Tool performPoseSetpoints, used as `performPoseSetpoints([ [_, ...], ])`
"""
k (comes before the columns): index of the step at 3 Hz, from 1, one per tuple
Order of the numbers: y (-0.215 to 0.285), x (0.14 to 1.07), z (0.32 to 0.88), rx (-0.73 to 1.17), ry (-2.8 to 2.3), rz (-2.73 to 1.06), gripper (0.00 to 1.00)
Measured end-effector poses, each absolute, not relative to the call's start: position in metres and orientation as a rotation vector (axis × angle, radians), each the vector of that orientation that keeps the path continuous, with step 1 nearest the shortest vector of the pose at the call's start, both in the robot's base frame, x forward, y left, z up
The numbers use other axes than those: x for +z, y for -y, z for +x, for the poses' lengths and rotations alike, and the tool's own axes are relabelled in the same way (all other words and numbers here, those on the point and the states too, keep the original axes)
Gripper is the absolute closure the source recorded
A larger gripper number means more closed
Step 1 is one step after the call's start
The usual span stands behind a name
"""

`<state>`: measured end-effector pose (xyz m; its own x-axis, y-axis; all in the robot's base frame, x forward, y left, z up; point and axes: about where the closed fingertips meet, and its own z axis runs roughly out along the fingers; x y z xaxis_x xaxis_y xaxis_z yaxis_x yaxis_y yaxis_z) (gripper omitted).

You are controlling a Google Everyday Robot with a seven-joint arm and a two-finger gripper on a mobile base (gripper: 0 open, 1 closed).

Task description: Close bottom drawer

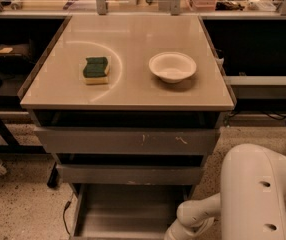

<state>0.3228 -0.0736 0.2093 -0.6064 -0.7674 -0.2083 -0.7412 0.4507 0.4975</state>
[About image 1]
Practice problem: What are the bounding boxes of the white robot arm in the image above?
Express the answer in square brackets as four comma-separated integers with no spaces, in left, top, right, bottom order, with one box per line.
[164,144,286,240]

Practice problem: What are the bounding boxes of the white bowl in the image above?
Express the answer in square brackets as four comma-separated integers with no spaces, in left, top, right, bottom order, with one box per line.
[149,52,197,83]

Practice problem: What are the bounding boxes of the grey bottom drawer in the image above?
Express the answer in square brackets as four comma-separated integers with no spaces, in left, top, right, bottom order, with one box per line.
[69,184,190,240]

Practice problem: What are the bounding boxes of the grey drawer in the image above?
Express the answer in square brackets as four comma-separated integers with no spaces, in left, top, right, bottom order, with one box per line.
[36,111,220,156]
[57,154,204,185]
[69,184,190,240]

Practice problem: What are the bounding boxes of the grey drawer cabinet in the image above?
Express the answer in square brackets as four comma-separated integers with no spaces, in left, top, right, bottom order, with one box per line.
[17,14,237,198]

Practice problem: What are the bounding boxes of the grey top drawer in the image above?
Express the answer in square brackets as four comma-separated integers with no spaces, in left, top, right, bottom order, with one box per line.
[36,111,220,156]

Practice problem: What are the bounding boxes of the green yellow sponge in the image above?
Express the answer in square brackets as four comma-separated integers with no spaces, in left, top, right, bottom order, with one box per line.
[82,57,110,85]

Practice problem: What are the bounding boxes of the black power cable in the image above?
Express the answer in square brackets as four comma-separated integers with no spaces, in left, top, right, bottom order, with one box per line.
[61,193,75,236]

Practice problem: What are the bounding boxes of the black bag with note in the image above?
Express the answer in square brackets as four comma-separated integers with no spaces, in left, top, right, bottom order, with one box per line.
[0,44,34,74]

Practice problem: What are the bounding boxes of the grey middle drawer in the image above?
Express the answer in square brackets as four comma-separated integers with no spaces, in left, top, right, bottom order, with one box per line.
[57,154,204,185]

